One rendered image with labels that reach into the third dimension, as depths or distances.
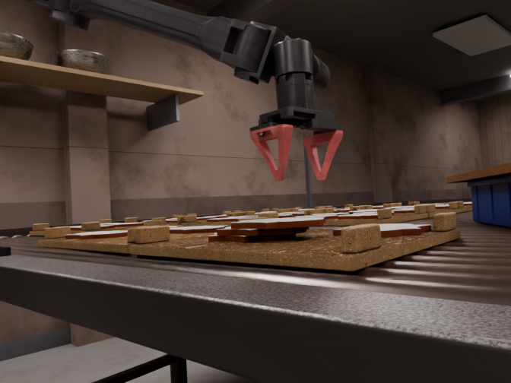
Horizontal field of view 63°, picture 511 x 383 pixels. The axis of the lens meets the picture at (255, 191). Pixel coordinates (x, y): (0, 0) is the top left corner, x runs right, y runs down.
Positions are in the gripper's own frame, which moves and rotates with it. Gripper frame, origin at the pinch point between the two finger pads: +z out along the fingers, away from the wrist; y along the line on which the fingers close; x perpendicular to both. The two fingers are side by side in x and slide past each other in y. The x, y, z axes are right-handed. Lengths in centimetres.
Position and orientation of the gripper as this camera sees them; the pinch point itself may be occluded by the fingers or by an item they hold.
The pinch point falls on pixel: (301, 175)
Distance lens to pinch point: 62.4
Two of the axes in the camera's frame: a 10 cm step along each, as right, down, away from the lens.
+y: -7.3, 0.3, -6.9
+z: 0.7, 10.0, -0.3
